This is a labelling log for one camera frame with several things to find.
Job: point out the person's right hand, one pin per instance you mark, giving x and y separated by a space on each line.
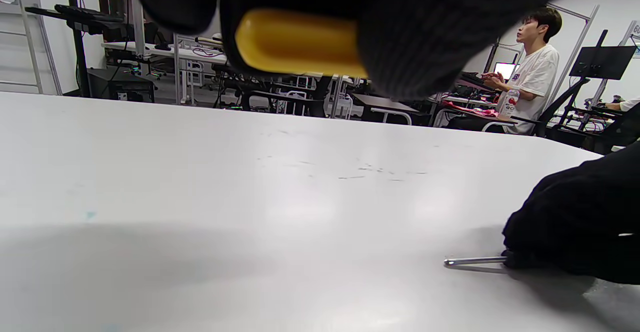
585 222

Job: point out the person's left hand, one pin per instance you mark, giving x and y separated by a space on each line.
425 22

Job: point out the metal screwdriver shaft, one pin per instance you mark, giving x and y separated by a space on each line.
475 261

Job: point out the lit laptop screen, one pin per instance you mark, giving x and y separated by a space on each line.
505 70

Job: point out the pink cloth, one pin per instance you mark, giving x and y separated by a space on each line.
470 108

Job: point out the clear plastic bottle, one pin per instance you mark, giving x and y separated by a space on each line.
509 103

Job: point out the white trolley cart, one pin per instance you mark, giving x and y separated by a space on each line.
342 106

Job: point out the black armchair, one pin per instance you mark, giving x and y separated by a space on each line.
555 107

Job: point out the black monitor on stand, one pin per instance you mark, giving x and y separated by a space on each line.
602 62

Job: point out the black office chair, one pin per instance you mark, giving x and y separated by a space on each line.
280 94

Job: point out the white desk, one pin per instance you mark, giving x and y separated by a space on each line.
165 51

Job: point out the black computer tower on cart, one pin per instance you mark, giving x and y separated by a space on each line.
120 86

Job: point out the black stand with keyboard tray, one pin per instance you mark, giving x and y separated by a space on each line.
75 17

